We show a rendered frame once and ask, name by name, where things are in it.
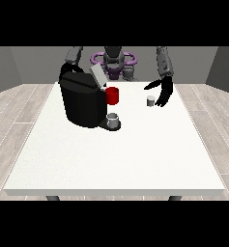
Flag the small grey cup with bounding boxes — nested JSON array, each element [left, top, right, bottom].
[[106, 113, 120, 128]]

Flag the grey robot trunk purple rings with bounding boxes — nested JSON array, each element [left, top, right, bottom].
[[90, 46, 140, 83]]

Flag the black coffee machine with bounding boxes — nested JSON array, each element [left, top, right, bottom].
[[58, 70, 122, 131]]

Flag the small grey coffee pod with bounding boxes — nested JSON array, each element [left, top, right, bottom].
[[146, 95, 156, 107]]

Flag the red pod holder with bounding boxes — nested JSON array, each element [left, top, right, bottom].
[[105, 86, 120, 106]]

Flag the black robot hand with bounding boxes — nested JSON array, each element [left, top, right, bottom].
[[59, 62, 85, 78], [143, 75, 174, 108]]

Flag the pale grey machine lid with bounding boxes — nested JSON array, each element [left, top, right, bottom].
[[89, 63, 108, 88]]

